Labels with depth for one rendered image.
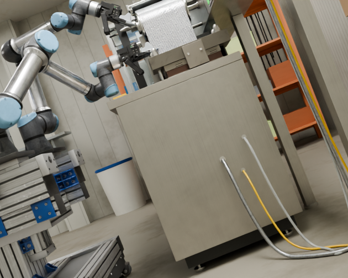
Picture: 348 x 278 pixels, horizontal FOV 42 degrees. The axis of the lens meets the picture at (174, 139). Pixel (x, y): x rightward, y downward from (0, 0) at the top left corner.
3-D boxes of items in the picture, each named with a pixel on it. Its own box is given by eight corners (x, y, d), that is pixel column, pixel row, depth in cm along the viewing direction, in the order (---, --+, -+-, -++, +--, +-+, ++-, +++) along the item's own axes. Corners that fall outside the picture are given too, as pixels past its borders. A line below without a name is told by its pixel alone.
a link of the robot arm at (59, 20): (-12, 46, 243) (58, 5, 225) (2, 47, 253) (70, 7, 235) (-5, 65, 243) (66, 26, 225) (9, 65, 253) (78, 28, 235)
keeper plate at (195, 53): (189, 69, 214) (181, 47, 214) (209, 61, 215) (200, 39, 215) (190, 68, 212) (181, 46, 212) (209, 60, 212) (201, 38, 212)
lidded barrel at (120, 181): (150, 199, 604) (133, 155, 604) (149, 204, 553) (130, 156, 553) (114, 213, 602) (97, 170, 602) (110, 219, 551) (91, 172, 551)
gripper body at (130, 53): (137, 41, 230) (115, 49, 230) (143, 57, 230) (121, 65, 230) (138, 44, 238) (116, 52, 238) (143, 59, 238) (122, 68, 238)
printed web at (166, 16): (166, 93, 273) (135, 15, 273) (202, 79, 273) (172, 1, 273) (166, 85, 234) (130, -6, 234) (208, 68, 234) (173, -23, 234)
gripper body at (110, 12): (122, 6, 237) (100, -1, 237) (117, 21, 237) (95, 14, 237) (123, 10, 245) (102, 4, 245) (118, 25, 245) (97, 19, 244)
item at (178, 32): (158, 64, 234) (145, 31, 234) (200, 47, 235) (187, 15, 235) (158, 64, 234) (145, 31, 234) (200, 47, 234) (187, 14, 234)
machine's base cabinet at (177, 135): (173, 206, 459) (142, 127, 460) (232, 182, 461) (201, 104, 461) (182, 282, 207) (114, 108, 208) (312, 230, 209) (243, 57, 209)
